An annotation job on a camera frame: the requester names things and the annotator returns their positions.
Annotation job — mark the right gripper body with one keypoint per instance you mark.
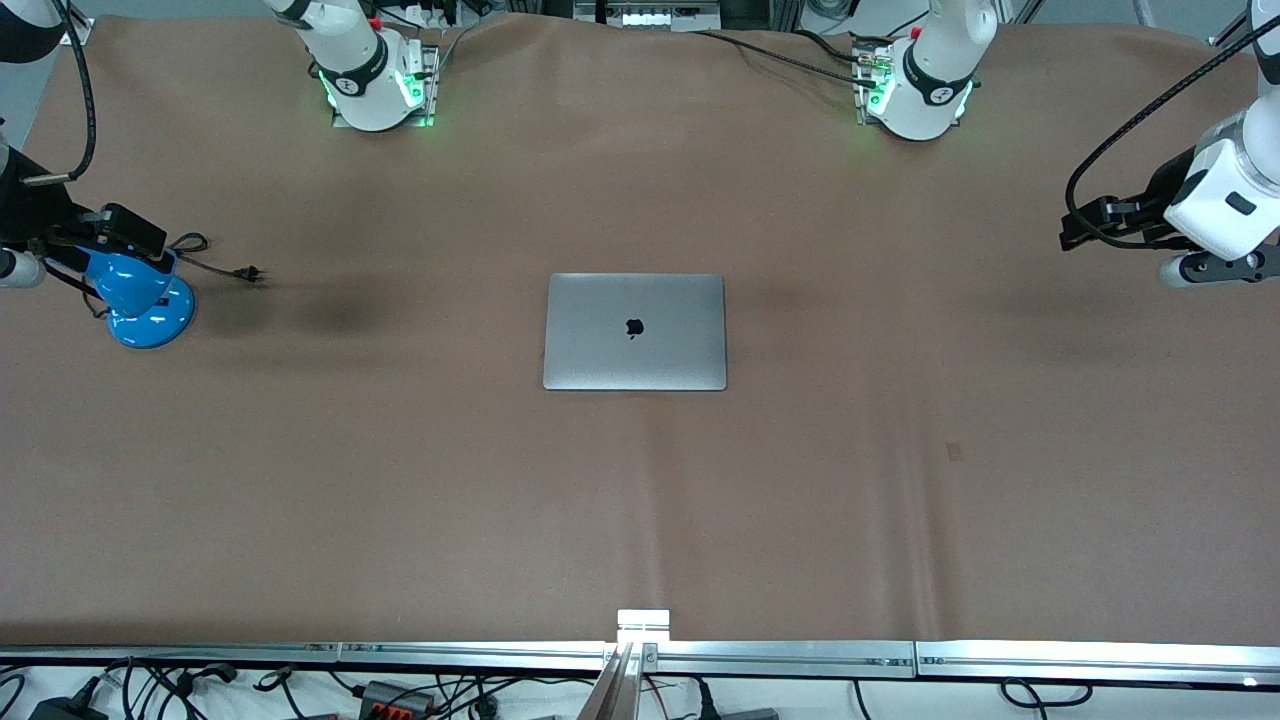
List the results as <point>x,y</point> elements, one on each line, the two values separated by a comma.
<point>38,212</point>

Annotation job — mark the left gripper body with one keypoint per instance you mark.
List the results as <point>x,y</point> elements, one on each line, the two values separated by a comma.
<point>1163,192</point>

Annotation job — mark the silver grey laptop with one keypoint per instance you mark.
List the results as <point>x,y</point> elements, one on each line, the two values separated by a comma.
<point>635,335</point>

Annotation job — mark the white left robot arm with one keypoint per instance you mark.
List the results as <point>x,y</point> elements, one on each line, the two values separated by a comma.
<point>935,70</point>

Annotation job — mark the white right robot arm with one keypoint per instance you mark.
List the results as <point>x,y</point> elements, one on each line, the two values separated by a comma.
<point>350,60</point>

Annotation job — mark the blue desk lamp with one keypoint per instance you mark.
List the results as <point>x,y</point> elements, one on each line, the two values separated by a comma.
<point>145,305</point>

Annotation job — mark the brown table cover mat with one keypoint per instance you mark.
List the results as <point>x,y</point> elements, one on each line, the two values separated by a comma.
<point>400,500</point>

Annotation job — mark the black power adapter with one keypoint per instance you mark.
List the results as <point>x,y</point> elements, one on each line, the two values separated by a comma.
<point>65,708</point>

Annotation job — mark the white power strip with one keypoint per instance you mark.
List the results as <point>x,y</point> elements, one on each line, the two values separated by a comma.
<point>655,14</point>

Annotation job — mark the black connector with orange levers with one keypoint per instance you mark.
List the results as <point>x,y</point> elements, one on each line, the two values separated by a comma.
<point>395,697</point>

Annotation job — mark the aluminium frame profile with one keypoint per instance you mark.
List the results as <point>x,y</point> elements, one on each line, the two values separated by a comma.
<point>75,30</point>
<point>1235,30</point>

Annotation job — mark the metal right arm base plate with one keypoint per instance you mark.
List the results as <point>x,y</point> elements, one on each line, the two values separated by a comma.
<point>431,95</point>

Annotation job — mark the aluminium edge rail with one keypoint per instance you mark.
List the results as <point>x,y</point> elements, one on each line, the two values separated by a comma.
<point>470,655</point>
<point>1100,662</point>
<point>780,658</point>
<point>170,652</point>

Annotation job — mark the white mast bracket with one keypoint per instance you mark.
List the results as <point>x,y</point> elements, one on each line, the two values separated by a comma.
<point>643,622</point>

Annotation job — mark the aluminium camera mast profile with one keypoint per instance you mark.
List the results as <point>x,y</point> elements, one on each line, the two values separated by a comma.
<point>612,690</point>

